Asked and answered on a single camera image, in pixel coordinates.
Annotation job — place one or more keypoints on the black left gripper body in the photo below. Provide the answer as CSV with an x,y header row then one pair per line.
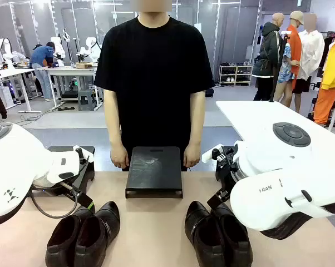
x,y
70,189

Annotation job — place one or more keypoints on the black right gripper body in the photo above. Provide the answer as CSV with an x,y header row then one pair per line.
x,y
227,169

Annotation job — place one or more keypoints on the person's left forearm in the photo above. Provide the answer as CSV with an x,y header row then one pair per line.
x,y
196,119

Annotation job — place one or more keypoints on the white lab robot arm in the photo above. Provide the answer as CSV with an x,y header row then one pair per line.
x,y
4,53
57,47
90,50

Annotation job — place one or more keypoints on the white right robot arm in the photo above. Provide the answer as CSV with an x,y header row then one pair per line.
x,y
267,194

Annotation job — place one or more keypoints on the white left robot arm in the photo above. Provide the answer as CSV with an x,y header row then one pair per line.
x,y
14,161

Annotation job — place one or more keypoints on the person's right forearm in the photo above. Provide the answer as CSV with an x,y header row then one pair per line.
x,y
113,119

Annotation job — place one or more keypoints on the black shoe stand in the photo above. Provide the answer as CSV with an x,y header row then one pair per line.
x,y
86,175
153,169

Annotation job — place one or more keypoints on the white shoe rack with shoes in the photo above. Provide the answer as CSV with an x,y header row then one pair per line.
x,y
235,75

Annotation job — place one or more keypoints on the person in black t-shirt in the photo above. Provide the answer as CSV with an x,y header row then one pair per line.
x,y
153,83

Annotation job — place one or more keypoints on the person in blue shirt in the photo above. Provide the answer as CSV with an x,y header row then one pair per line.
x,y
42,58

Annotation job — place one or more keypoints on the person's left hand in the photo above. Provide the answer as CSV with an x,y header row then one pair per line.
x,y
192,155

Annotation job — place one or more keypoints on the person's right hand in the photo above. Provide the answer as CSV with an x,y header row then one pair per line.
x,y
119,157

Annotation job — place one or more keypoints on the large white table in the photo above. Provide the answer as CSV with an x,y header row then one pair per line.
x,y
251,116

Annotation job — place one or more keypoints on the grey plastic stool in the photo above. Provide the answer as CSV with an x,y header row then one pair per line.
x,y
86,100

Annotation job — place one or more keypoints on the white lab workbench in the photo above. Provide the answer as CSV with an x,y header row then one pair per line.
x,y
73,71
9,73

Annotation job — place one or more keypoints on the blue floral shirt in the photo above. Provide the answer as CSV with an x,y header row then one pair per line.
x,y
284,64

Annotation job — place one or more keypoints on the mannequin in dark green jacket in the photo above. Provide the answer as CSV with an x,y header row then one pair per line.
x,y
267,55

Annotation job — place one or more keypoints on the cardboard box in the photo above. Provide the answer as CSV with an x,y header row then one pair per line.
x,y
84,65

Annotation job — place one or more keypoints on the mannequin in orange shirt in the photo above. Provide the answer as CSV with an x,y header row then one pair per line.
x,y
295,44

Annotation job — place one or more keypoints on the mannequin in yellow hoodie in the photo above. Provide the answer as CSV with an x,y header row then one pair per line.
x,y
333,72

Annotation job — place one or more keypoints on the figure in white shirt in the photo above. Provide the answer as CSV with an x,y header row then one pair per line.
x,y
312,53

